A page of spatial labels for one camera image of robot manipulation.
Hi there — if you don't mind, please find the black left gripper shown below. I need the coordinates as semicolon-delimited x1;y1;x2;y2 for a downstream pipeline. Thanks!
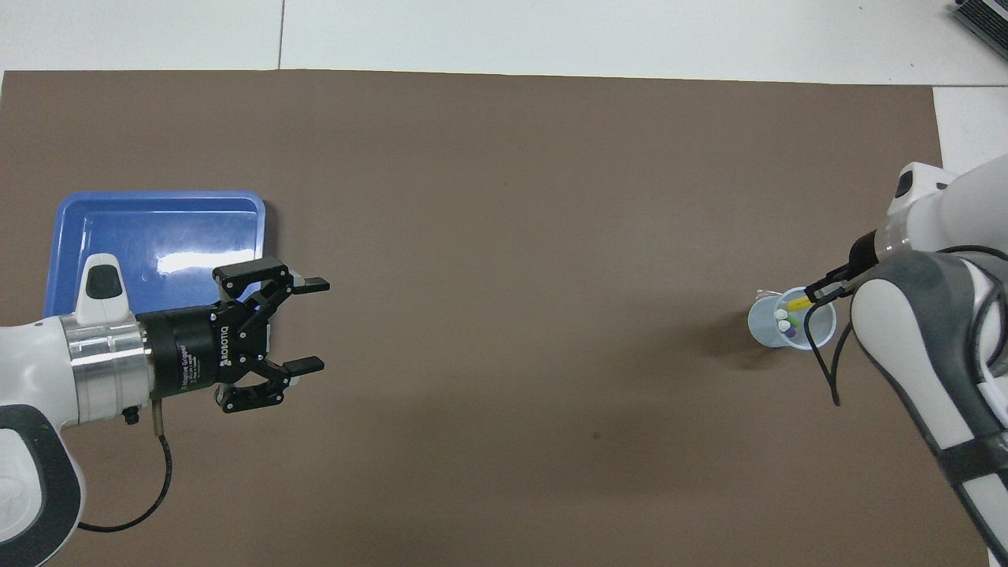
135;257;330;414

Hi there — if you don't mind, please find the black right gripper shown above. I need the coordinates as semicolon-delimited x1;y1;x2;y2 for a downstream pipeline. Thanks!
805;230;879;304

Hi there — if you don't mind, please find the blue plastic tray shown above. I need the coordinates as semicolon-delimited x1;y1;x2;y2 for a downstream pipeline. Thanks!
45;191;269;361

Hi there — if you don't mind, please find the translucent plastic pen cup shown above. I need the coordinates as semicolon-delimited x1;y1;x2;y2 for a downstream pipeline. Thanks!
748;287;837;350

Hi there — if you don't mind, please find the brown table mat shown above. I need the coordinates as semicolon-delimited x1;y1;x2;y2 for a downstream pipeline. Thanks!
0;69;991;567

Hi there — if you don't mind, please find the grey striped device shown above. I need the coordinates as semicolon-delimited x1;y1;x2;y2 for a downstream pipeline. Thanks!
949;0;1008;60

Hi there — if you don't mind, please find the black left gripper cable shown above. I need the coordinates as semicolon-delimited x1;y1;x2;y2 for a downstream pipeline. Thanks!
77;398;172;533

